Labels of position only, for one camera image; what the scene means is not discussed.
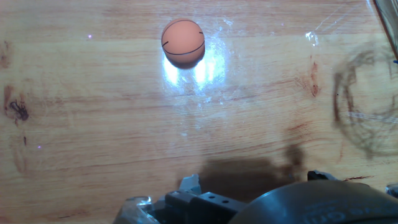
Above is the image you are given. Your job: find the gripper left finger with pad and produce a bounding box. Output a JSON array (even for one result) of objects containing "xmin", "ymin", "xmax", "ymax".
[{"xmin": 112, "ymin": 173, "xmax": 249, "ymax": 224}]

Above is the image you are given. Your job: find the gripper right finger with pad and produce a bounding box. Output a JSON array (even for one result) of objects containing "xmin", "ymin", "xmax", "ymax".
[{"xmin": 307, "ymin": 169, "xmax": 341, "ymax": 183}]

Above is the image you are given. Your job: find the small orange toy basketball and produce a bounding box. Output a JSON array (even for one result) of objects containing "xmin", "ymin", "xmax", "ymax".
[{"xmin": 160, "ymin": 17, "xmax": 206, "ymax": 69}]

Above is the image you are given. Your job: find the wooden board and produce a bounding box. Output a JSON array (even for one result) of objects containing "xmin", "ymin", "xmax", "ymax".
[{"xmin": 0, "ymin": 0, "xmax": 398, "ymax": 224}]

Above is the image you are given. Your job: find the wooden frame backboard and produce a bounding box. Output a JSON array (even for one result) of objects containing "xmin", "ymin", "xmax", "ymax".
[{"xmin": 373, "ymin": 0, "xmax": 398, "ymax": 60}]

